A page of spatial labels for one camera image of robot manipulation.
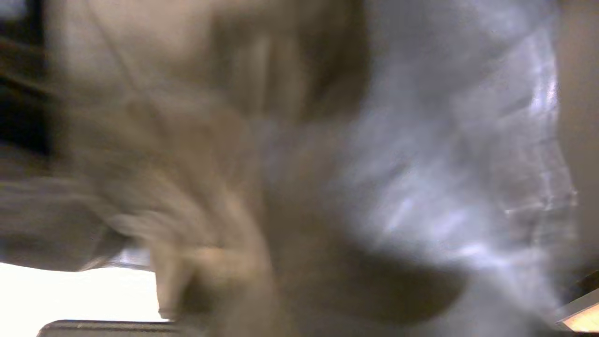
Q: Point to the black umbrella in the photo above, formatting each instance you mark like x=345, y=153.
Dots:
x=421, y=164

